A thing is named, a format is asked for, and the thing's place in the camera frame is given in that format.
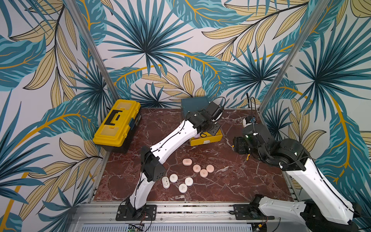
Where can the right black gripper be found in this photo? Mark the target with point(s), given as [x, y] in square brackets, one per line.
[239, 144]

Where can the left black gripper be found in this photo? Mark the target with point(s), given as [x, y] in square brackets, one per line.
[215, 130]

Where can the yellow top drawer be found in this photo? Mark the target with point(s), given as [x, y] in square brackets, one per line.
[206, 138]

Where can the pink round case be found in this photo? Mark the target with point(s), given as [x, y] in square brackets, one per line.
[196, 168]
[203, 173]
[210, 168]

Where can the pink oval earphone case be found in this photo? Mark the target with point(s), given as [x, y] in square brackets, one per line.
[187, 162]

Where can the teal drawer cabinet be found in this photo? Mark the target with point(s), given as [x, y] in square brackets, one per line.
[193, 104]

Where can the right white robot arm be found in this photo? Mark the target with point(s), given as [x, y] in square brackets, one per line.
[326, 210]

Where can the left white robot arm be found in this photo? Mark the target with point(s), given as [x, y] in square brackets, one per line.
[153, 158]

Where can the white round case right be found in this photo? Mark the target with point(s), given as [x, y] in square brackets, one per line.
[189, 181]

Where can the white round case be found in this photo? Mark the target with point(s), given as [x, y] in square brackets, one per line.
[183, 188]
[189, 181]
[173, 178]

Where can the white round case upper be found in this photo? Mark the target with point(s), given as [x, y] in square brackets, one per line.
[173, 178]

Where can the white round case lower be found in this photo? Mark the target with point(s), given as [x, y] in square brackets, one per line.
[183, 188]

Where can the white oval earphone case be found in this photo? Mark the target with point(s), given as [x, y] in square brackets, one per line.
[165, 182]

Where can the yellow black toolbox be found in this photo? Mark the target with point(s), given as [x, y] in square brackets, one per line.
[116, 132]

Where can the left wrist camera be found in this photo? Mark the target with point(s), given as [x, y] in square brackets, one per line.
[213, 111]

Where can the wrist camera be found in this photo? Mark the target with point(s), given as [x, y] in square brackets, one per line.
[249, 120]
[213, 111]

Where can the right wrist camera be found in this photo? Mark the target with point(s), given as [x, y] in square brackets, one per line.
[249, 120]

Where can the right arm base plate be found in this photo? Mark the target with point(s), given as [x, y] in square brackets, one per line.
[248, 212]

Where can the aluminium front rail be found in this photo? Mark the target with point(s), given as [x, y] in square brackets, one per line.
[169, 217]

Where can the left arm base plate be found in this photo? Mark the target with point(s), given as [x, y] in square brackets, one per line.
[145, 213]

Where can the right aluminium frame post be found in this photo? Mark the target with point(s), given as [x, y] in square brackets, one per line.
[308, 27]

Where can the aluminium frame post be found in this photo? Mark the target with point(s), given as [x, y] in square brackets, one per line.
[308, 27]
[83, 28]

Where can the left aluminium frame post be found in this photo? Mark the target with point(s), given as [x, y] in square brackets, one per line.
[83, 28]

